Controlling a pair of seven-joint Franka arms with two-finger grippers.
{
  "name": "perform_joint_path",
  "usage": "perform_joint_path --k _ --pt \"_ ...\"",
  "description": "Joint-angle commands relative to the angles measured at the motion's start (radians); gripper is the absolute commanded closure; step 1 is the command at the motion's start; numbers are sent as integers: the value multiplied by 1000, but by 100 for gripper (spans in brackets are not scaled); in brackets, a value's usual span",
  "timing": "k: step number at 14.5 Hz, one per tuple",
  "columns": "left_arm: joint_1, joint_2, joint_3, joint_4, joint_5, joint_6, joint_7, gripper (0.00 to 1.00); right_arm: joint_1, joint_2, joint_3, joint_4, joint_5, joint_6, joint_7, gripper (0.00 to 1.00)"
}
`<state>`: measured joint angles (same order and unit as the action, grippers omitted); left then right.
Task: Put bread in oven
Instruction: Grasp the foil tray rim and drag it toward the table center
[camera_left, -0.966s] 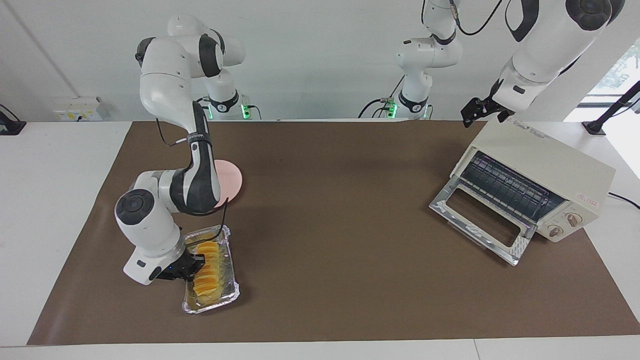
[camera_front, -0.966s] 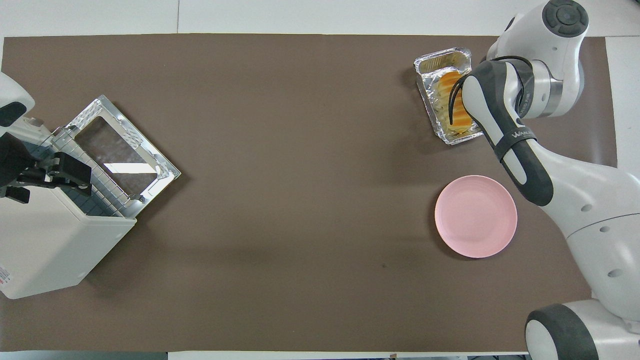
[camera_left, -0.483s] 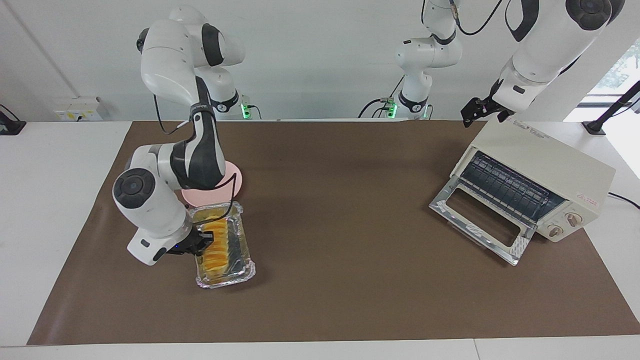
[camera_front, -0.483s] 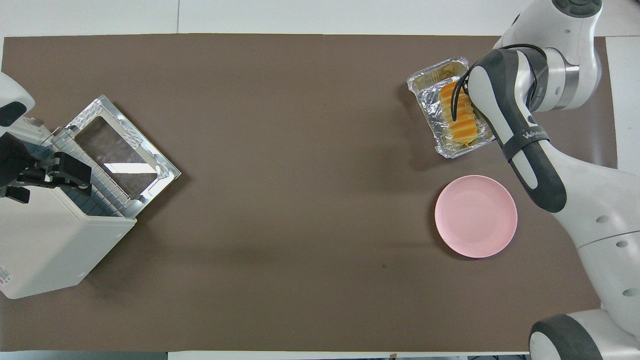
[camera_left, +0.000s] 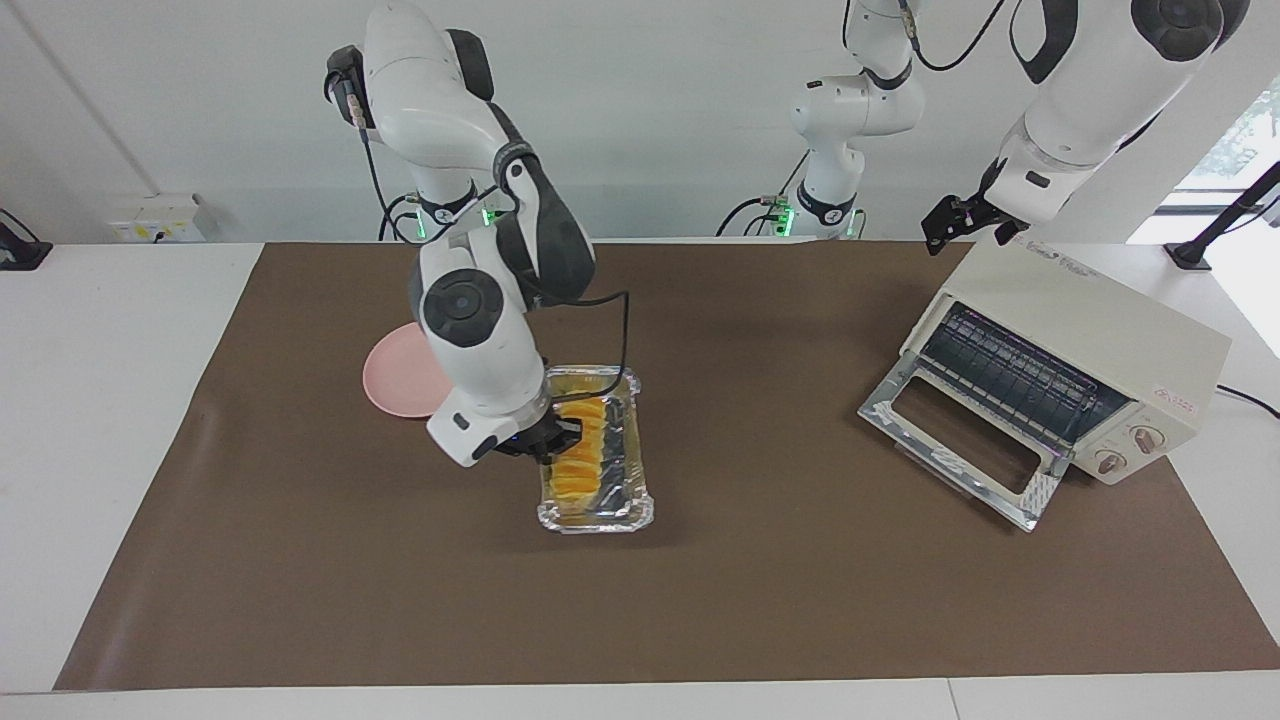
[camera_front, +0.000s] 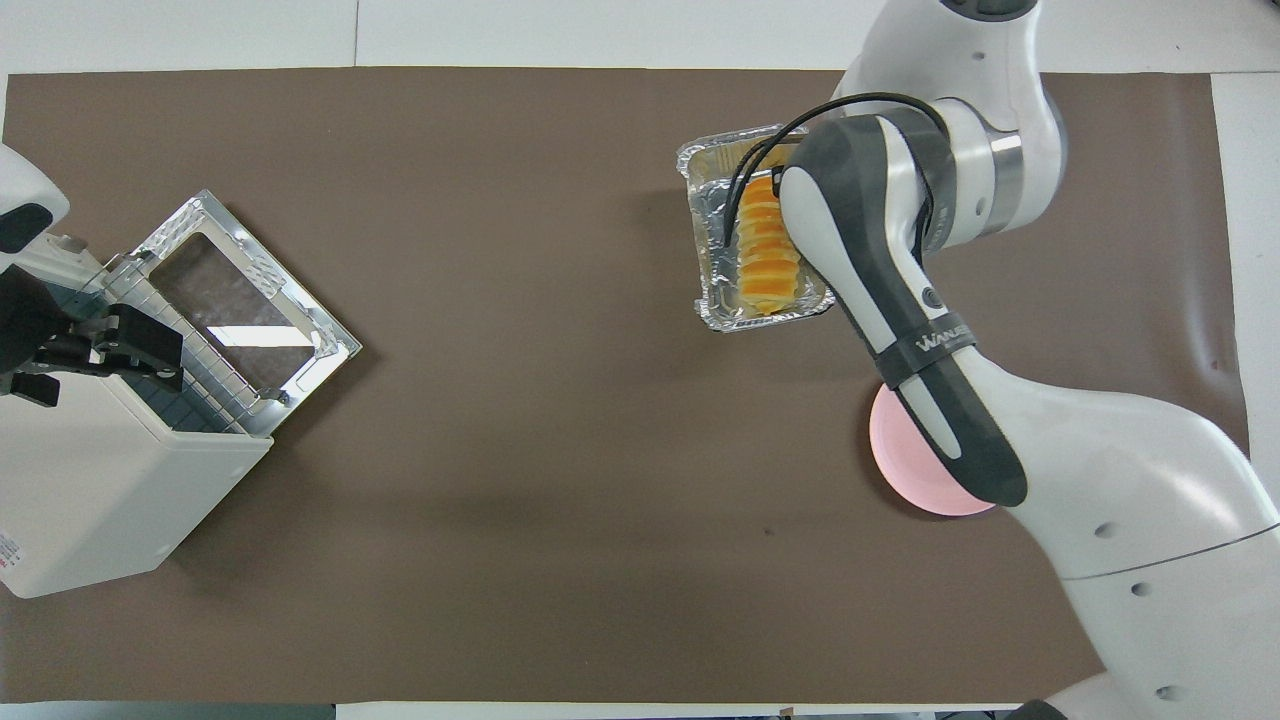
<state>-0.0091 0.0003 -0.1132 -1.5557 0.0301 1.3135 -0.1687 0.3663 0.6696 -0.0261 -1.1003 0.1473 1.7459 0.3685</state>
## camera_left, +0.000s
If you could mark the brown table mat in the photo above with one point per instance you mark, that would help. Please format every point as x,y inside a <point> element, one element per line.
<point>700,600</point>

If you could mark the bright window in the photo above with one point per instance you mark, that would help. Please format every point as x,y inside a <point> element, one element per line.
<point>1235,140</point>

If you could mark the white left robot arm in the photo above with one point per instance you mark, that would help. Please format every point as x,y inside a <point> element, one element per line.
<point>1090,90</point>

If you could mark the pink round plate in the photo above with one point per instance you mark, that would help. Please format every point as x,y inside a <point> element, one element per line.
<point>390,380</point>

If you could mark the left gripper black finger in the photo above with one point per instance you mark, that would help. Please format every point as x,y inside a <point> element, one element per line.
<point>935,235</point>
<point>1005,236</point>

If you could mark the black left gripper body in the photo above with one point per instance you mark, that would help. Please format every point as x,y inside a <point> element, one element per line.
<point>975,215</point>

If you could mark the beige oven knob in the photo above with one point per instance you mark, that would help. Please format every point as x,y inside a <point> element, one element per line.
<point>1110,462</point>
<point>1148,438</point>

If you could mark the white toaster oven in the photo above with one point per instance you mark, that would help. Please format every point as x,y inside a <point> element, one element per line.
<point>1080,300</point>

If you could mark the white wall socket box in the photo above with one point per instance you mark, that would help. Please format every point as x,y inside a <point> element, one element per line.
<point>160,220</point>

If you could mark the black low table clamp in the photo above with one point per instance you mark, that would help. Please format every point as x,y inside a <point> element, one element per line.
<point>20,255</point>

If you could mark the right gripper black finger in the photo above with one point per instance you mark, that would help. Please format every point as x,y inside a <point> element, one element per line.
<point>570,433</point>
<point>547,455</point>

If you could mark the sliced orange bread loaf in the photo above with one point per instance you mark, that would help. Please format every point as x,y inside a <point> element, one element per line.
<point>580,470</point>

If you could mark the aluminium foil tray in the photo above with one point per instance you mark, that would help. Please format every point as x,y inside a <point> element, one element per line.
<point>620,510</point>

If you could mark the glass oven door metal frame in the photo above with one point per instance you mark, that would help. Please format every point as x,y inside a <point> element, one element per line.
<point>1038,500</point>

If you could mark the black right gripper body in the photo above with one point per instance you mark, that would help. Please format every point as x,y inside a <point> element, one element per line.
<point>525,438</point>

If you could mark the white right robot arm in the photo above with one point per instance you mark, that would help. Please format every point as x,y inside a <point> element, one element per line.
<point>440,90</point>

